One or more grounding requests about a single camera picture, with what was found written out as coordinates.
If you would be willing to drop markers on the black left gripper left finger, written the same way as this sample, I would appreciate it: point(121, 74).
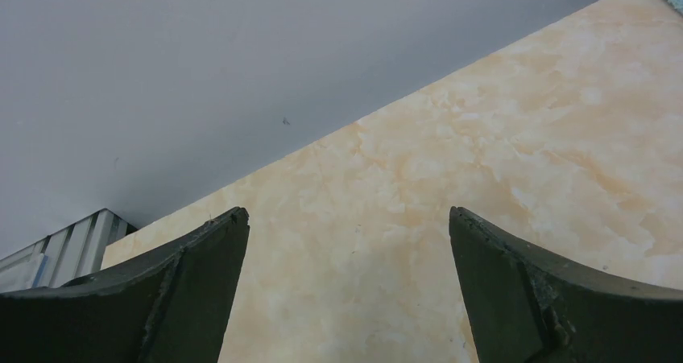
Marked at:
point(169, 304)

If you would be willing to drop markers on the aluminium frame rail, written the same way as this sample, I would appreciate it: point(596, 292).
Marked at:
point(74, 251)

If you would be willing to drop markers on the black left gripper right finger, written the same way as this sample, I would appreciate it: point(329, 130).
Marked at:
point(528, 304)

